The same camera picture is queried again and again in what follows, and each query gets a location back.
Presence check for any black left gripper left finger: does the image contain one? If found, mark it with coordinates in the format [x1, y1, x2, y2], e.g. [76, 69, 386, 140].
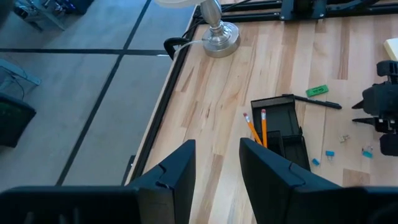
[0, 139, 197, 224]

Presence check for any black table clamp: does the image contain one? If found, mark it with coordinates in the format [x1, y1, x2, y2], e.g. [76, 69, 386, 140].
[164, 37, 190, 60]

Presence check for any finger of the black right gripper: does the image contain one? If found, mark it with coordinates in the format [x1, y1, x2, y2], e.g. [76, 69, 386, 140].
[352, 117, 398, 157]
[352, 60, 398, 110]

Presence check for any white shade silver table lamp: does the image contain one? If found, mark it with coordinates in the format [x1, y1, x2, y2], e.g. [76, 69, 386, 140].
[154, 0, 242, 59]

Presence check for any grey wire basket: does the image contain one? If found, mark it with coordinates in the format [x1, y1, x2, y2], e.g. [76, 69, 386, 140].
[0, 58, 42, 94]

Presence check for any yellow sticky note pad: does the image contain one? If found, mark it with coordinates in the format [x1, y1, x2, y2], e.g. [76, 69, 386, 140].
[382, 37, 398, 62]

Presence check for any green eraser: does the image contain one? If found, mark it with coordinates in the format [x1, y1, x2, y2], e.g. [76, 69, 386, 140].
[305, 84, 330, 98]

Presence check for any black bin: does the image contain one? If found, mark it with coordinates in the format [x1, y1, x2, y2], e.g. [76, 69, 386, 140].
[0, 93, 37, 149]

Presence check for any black pen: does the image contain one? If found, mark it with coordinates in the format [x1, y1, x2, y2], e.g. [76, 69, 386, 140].
[282, 93, 343, 110]

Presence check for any black mesh desk organizer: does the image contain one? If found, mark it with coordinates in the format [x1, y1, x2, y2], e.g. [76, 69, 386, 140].
[250, 94, 312, 172]

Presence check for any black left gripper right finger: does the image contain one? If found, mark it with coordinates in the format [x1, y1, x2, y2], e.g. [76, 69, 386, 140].
[239, 138, 398, 224]

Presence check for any white lamp cord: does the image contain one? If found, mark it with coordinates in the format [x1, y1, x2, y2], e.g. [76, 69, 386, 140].
[172, 39, 206, 60]

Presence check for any cluttered floor rack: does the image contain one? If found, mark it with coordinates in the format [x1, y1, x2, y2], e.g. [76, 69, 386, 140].
[14, 0, 94, 32]

